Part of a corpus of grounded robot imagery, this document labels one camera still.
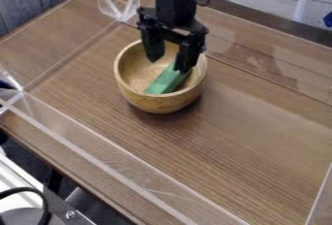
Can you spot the grey metal bracket with screw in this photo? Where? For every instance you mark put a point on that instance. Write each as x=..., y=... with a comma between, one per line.
x=65, y=214

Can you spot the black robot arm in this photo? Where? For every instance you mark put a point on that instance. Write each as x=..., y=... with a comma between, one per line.
x=171, y=22

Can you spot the green rectangular block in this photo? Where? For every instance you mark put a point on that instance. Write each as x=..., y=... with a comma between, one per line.
x=168, y=81

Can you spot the clear acrylic front barrier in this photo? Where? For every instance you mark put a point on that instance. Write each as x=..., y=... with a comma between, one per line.
x=121, y=178

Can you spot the white container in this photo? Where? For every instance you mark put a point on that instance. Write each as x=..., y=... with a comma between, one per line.
x=315, y=13

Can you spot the clear acrylic corner bracket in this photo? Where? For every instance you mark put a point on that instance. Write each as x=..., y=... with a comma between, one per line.
x=120, y=10

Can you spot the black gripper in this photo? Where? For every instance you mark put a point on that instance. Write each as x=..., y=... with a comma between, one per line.
x=171, y=22

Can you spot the brown wooden bowl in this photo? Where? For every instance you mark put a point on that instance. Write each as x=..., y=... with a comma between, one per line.
x=136, y=72

